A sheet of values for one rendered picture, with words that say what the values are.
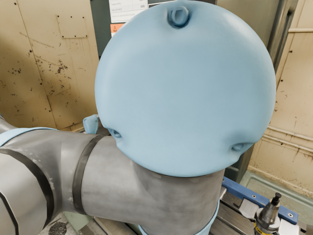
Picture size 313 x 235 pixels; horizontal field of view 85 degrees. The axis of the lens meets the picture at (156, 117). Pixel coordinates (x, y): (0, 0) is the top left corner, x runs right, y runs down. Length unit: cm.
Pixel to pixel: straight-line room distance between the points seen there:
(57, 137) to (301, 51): 136
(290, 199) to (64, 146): 171
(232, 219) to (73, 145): 96
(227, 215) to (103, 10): 105
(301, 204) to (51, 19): 229
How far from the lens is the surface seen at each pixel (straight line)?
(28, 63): 156
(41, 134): 20
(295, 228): 73
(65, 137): 18
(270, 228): 69
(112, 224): 120
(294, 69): 142
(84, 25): 172
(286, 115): 150
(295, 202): 177
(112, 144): 16
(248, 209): 71
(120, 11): 60
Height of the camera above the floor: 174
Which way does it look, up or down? 27 degrees down
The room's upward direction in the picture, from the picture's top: 1 degrees counter-clockwise
